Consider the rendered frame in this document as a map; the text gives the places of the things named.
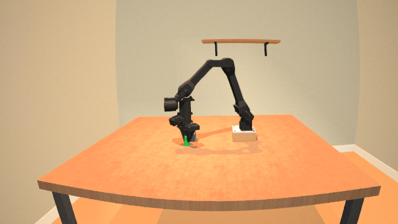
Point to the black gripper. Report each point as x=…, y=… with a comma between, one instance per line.
x=187, y=128

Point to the green marker cap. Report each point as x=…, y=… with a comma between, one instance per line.
x=185, y=141

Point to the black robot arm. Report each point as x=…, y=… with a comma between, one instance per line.
x=185, y=89

